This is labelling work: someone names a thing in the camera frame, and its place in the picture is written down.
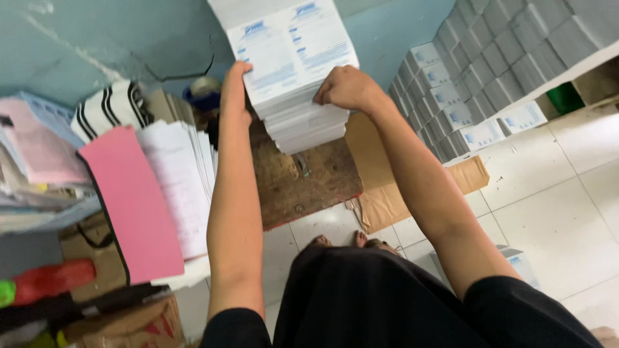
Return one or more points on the person's left hand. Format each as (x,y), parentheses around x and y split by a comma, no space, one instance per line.
(234,99)

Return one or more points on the person's right hand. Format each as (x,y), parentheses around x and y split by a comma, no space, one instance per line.
(353,87)

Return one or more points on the person's left fingers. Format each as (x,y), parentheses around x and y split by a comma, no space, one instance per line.
(244,67)

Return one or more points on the person's right fingers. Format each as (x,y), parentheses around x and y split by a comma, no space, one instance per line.
(324,94)

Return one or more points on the stack of printed white sheets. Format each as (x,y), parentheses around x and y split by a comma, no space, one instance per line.
(290,53)

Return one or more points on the tape roll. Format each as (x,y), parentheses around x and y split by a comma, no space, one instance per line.
(203,93)

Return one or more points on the small grey metal tool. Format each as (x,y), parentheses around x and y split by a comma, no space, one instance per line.
(302,164)

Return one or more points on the worn brown wooden board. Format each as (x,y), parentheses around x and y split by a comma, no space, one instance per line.
(309,188)

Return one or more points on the brown cardboard sheets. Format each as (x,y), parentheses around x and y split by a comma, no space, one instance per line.
(382,203)

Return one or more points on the white paper stack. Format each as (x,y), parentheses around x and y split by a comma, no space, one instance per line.
(181,183)

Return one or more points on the white black striped cloth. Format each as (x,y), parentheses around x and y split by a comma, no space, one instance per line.
(109,111)

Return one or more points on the person's feet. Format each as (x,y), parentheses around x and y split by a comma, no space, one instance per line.
(360,240)

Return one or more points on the pile of white printed boxes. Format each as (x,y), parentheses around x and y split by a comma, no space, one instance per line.
(488,53)

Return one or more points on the pink paper stack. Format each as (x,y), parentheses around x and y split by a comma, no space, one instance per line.
(133,208)

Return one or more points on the white printed box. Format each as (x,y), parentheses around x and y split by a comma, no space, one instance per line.
(523,117)
(522,266)

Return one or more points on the person's black clothing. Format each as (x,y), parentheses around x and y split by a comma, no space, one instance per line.
(377,304)

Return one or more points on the heap of pastel papers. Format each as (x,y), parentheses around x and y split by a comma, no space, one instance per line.
(38,159)

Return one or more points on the green plastic container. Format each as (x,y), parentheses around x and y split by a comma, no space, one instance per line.
(565,98)

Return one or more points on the brown cardboard carton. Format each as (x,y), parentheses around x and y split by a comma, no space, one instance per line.
(130,326)

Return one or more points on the red plastic bag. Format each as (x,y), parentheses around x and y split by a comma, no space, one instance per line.
(53,280)

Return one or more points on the black flat bundle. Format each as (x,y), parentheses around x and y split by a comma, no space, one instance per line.
(72,309)

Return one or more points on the green plastic item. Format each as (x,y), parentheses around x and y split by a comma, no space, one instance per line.
(6,293)

